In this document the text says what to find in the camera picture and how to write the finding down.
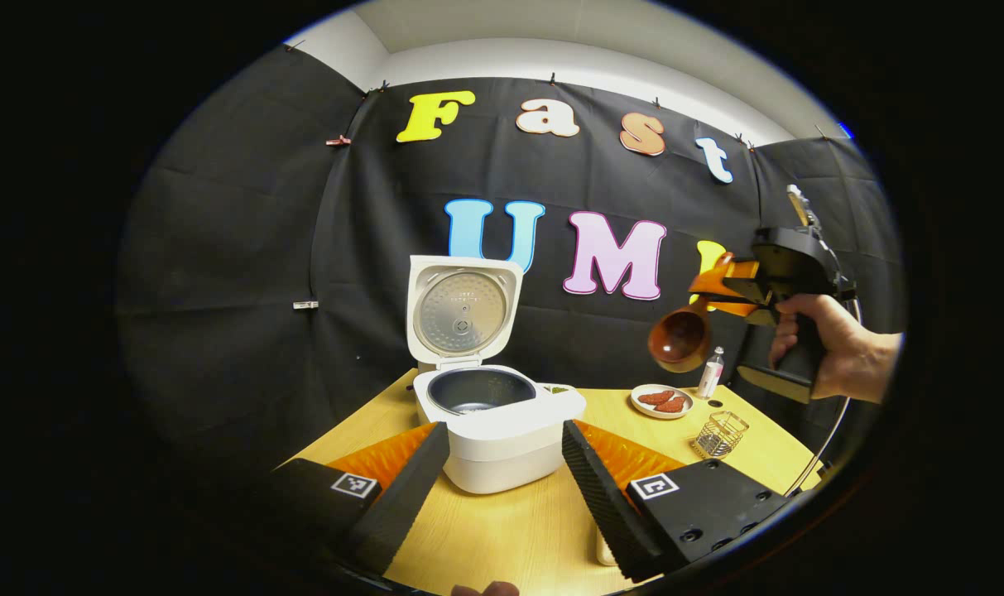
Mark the cream rice dish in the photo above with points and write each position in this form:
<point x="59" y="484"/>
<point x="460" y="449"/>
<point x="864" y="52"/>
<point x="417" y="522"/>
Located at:
<point x="605" y="550"/>

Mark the small clear bottle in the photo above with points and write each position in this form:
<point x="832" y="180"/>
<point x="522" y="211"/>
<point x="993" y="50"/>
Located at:
<point x="710" y="377"/>

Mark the black backdrop cloth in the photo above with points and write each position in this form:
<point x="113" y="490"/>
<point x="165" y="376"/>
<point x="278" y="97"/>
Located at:
<point x="220" y="273"/>

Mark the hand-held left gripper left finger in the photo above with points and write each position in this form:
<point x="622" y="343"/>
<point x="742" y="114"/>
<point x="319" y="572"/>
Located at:
<point x="402" y="505"/>

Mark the brown wooden spoon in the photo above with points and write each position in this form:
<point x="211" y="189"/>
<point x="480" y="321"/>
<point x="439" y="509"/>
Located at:
<point x="679" y="339"/>

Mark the white round plate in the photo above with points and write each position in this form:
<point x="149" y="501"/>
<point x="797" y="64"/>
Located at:
<point x="641" y="410"/>

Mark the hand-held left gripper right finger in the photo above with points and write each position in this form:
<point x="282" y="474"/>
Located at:
<point x="605" y="505"/>

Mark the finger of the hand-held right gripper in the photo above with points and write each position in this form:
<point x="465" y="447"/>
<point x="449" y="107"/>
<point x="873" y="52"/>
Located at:
<point x="733" y="300"/>
<point x="740" y="269"/>

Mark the white divided grain dish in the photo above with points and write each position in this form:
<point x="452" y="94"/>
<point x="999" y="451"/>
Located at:
<point x="558" y="389"/>

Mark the white rice cooker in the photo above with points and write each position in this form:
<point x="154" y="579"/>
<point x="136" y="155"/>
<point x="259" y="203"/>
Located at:
<point x="502" y="455"/>

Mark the red meat piece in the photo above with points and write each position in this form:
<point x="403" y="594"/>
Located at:
<point x="656" y="397"/>
<point x="671" y="406"/>

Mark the red cloth clip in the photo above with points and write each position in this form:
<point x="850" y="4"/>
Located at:
<point x="338" y="141"/>

